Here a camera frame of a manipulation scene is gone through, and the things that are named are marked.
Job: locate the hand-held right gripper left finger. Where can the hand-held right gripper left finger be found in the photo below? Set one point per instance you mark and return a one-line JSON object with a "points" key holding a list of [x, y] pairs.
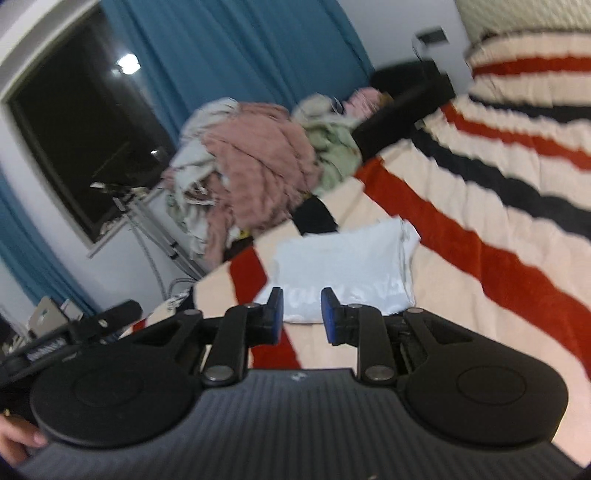
{"points": [[279, 305]]}

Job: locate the blue curtain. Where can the blue curtain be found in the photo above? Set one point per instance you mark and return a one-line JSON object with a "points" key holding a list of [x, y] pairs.
{"points": [[240, 50]]}

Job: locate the small pink cloth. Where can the small pink cloth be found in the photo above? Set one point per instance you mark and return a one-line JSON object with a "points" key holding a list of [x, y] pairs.
{"points": [[364, 99]]}

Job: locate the white t-shirt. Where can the white t-shirt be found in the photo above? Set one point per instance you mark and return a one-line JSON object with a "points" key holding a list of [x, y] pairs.
{"points": [[341, 272]]}

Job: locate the metal tripod stand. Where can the metal tripod stand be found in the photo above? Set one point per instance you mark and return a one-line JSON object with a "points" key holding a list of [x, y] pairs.
{"points": [[152, 230]]}

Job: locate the white crumpled cloth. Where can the white crumpled cloth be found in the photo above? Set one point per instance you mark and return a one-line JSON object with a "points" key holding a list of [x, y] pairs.
{"points": [[196, 143]]}

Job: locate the dark window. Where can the dark window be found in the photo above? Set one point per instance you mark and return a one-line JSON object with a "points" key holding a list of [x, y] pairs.
{"points": [[87, 129]]}

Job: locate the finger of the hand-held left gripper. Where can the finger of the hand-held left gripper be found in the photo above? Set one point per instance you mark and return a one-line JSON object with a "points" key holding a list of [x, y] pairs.
{"points": [[111, 316]]}

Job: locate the wall socket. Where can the wall socket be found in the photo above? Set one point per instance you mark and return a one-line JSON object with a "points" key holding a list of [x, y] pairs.
{"points": [[431, 36]]}

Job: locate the striped blanket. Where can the striped blanket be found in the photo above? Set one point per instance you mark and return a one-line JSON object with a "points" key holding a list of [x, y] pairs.
{"points": [[485, 207]]}

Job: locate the green crumpled cloth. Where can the green crumpled cloth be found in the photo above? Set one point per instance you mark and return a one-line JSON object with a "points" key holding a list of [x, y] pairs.
{"points": [[330, 138]]}

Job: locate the person's left hand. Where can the person's left hand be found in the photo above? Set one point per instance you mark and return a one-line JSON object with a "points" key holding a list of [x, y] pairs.
{"points": [[18, 438]]}

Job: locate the white textured pillow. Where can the white textured pillow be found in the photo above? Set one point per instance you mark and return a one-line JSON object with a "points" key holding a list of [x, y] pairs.
{"points": [[521, 16]]}

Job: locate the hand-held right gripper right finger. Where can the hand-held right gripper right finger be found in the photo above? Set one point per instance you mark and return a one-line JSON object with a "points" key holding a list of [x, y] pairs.
{"points": [[328, 318]]}

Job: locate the pink fuzzy blanket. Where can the pink fuzzy blanket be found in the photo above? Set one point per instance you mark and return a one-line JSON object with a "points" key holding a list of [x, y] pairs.
{"points": [[263, 166]]}

